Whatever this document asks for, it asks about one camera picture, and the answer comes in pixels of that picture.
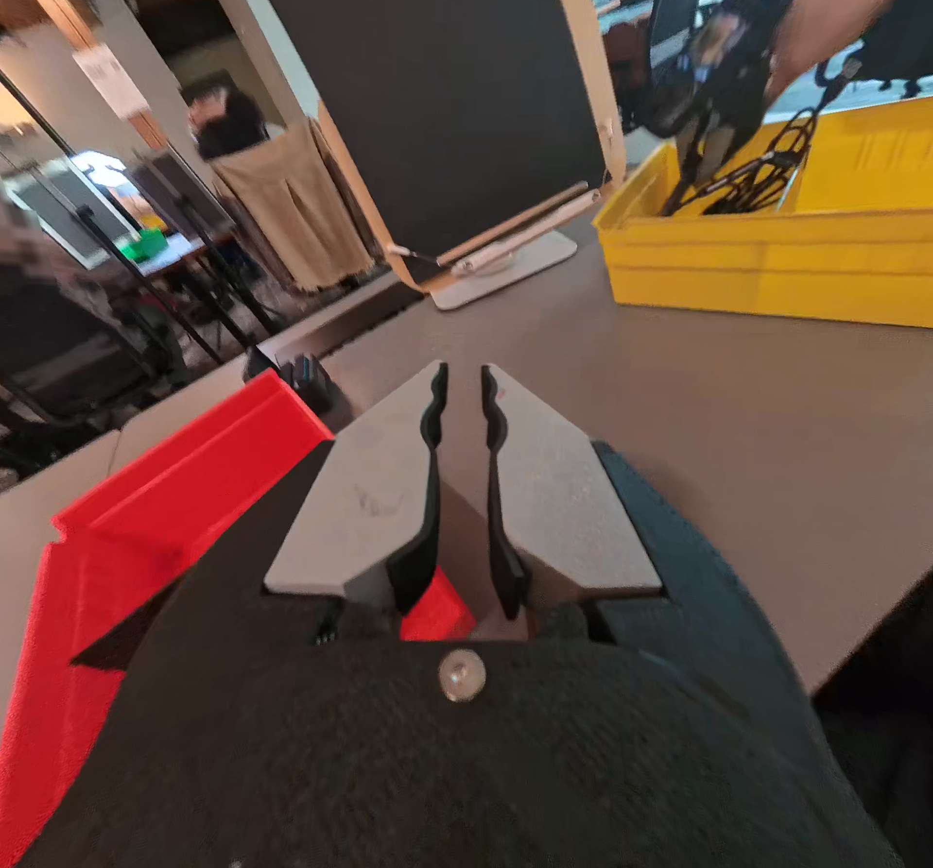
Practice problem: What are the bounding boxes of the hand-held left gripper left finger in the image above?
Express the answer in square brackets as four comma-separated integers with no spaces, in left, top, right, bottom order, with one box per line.
[264,361,449,617]

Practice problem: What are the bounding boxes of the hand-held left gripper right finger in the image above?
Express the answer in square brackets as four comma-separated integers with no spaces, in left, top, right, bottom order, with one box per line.
[480,364,664,621]

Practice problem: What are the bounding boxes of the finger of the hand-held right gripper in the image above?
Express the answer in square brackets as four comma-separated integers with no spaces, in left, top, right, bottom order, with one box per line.
[659,114,707,218]
[696,110,762,184]

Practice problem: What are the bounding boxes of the black multi-plug cable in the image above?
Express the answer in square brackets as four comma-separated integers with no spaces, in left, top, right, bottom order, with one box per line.
[701,58,866,218]

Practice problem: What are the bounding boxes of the yellow plastic bin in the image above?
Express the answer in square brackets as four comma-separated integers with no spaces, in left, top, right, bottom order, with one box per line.
[592,96,933,331]

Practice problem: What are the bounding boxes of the red plastic bin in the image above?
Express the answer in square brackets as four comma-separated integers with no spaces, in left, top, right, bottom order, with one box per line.
[0,369,480,868]

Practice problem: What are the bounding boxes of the person's right forearm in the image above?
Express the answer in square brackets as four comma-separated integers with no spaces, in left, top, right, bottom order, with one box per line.
[864,0,933,84]

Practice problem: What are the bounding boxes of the person's right hand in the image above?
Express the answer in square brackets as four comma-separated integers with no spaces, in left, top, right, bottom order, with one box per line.
[761,0,916,104]

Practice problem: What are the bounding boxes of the black office chair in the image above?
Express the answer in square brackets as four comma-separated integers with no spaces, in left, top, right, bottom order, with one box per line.
[647,0,713,84]
[0,262,185,462]

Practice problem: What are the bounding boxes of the black charging case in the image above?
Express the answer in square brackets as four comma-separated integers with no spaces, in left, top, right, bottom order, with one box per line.
[242,345,341,433]

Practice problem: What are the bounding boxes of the wooden backing board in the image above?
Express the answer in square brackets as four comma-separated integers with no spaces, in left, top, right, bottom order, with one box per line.
[315,0,629,295]

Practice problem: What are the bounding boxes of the black display panel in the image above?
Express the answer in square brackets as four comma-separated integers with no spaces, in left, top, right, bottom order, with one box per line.
[229,0,611,262]

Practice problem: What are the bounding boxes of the beige hanging cloth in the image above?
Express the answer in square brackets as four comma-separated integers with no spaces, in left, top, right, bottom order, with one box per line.
[210,116,374,295]

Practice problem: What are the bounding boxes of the green plastic bin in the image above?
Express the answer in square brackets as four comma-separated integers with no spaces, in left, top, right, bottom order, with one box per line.
[115,225,170,266]

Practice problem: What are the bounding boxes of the glass panel on stand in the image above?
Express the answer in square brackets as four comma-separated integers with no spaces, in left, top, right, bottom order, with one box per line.
[122,149,236,244]
[2,153,141,273]

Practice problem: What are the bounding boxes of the white paper notice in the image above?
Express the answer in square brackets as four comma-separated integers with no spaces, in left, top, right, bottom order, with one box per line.
[71,43,152,120]

